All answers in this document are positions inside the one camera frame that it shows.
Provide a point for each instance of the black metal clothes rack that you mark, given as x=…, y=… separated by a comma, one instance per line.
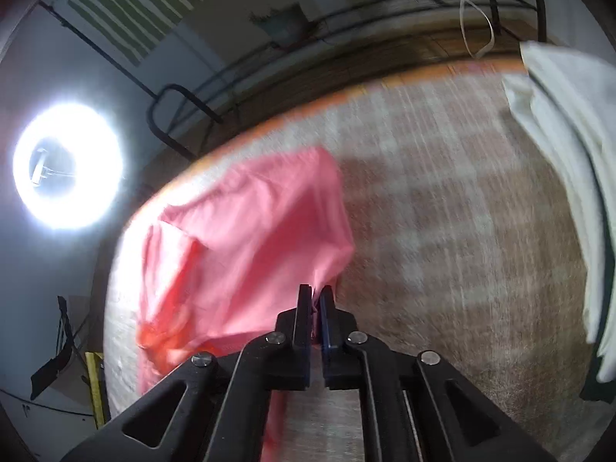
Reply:
x=152, y=115

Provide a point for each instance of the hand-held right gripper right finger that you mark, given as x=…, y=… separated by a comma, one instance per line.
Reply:
x=329, y=337

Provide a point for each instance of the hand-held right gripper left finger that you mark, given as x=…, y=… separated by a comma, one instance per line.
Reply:
x=301, y=337

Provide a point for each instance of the small potted plant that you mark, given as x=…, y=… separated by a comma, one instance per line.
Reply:
x=284, y=26

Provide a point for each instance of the pink shirt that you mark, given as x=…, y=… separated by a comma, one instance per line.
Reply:
x=250, y=231

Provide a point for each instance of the green striped cloth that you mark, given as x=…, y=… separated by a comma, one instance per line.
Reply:
x=120, y=9

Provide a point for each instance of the dark object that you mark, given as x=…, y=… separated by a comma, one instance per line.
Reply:
x=53, y=365

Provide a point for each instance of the yellow bar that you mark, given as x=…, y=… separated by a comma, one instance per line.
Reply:
x=95, y=390

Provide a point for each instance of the white garment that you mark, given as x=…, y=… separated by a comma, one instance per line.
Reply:
x=553, y=120

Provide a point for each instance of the bright round lamp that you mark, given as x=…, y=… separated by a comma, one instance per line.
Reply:
x=67, y=166

